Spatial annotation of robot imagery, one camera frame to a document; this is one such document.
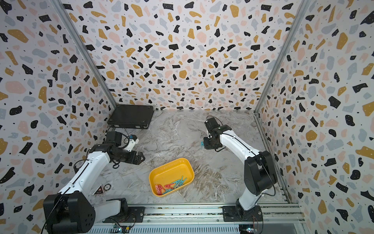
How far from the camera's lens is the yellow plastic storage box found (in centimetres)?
82

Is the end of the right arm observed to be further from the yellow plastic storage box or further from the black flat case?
the black flat case

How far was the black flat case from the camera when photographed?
109 cm

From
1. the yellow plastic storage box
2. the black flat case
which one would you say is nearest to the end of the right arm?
the yellow plastic storage box
